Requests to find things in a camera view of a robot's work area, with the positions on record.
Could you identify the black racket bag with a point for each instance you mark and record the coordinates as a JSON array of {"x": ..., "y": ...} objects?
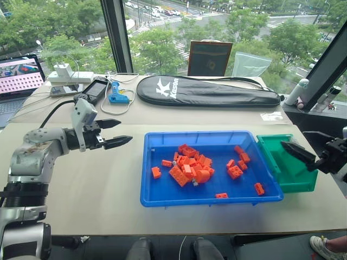
[{"x": 206, "y": 92}]

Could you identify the black handheld game console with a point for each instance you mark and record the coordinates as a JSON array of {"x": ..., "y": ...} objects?
[{"x": 93, "y": 90}]

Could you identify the brown framed board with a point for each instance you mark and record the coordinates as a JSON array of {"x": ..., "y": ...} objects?
[{"x": 210, "y": 59}]

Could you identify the black side cabinet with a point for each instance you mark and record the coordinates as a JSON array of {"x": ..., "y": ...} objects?
[{"x": 301, "y": 119}]

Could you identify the white power strip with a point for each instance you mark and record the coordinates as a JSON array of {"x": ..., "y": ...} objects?
[{"x": 81, "y": 77}]

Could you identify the smartphone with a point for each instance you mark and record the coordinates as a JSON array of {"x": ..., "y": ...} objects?
[{"x": 65, "y": 90}]

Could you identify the slanted black window frame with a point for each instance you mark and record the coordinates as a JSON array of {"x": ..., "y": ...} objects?
[{"x": 325, "y": 62}]

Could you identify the white charger plug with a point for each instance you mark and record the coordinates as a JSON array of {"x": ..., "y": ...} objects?
[{"x": 63, "y": 70}]

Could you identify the blue plastic tray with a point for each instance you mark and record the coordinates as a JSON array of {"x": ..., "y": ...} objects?
[{"x": 162, "y": 189}]

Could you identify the green plastic bin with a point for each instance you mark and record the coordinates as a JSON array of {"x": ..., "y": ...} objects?
[{"x": 292, "y": 178}]

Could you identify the open laptop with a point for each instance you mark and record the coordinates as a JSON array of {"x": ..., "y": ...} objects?
[{"x": 19, "y": 78}]

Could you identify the black window pillar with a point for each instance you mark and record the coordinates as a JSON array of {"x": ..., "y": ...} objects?
[{"x": 116, "y": 35}]

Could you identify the blue glue gun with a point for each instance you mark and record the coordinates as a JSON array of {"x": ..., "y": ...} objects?
[{"x": 116, "y": 98}]

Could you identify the small clear plastic bag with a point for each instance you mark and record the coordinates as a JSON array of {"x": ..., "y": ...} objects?
[{"x": 272, "y": 116}]

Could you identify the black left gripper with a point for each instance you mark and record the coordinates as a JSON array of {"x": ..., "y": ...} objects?
[{"x": 92, "y": 138}]

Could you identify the clear bottle with black cap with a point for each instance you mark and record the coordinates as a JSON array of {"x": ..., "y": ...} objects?
[{"x": 329, "y": 96}]

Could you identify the white bottle with teal cap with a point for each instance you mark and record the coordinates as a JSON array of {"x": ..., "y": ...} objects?
[{"x": 295, "y": 93}]

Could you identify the large long orange toy brick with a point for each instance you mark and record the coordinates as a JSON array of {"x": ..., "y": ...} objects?
[{"x": 177, "y": 176}]

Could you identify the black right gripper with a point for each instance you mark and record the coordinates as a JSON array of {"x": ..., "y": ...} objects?
[{"x": 334, "y": 157}]

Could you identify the white sneaker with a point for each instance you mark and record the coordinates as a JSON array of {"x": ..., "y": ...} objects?
[{"x": 322, "y": 249}]

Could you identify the large square orange toy brick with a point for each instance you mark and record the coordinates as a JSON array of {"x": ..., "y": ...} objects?
[{"x": 234, "y": 172}]

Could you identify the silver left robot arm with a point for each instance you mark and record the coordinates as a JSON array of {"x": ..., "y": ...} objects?
[{"x": 27, "y": 157}]

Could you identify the person's bare leg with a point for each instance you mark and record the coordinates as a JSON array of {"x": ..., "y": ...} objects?
[{"x": 339, "y": 243}]

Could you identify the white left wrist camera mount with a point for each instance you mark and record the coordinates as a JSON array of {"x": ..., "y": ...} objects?
[{"x": 81, "y": 113}]

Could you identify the dark rounded shape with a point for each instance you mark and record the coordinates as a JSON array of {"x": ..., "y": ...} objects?
[
  {"x": 207, "y": 250},
  {"x": 139, "y": 250}
]

